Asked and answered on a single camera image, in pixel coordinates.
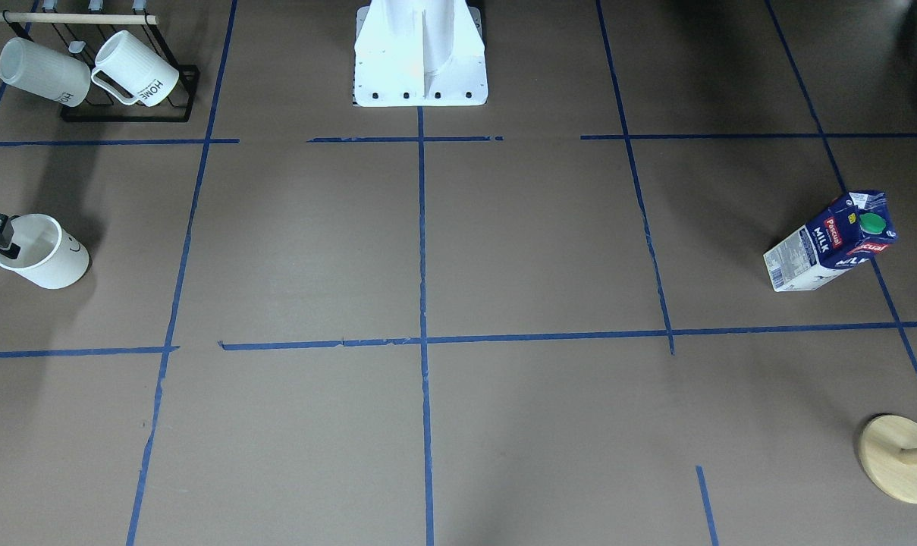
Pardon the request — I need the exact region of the white smiley mug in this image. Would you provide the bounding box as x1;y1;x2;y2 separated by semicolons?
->
0;214;90;289

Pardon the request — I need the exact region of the blue white milk carton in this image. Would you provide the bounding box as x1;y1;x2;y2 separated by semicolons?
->
763;190;898;293

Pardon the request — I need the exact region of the white ribbed mug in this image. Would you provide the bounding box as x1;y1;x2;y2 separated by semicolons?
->
0;37;91;107

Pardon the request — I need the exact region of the white home mug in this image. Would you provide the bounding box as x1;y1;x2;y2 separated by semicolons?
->
90;30;180;107

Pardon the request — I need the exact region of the black mug rack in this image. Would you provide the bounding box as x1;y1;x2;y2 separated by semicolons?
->
0;1;200;122

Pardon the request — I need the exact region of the wooden mug tree stand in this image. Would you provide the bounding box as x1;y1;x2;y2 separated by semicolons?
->
856;414;917;504

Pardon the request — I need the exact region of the white camera pole base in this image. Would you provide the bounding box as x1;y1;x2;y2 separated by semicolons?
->
352;1;489;108

